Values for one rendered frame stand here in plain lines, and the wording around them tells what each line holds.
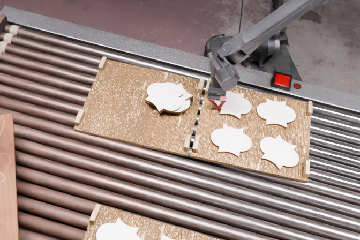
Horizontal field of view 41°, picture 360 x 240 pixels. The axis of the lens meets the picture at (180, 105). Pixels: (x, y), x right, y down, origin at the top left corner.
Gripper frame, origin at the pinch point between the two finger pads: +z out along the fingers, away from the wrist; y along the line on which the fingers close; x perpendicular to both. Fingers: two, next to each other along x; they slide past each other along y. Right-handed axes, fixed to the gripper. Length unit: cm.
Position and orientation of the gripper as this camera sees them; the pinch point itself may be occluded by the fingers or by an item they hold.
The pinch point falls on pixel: (219, 99)
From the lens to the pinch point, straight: 180.4
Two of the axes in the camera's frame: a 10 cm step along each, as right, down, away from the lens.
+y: 2.2, -7.4, 6.4
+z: 1.0, 6.7, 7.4
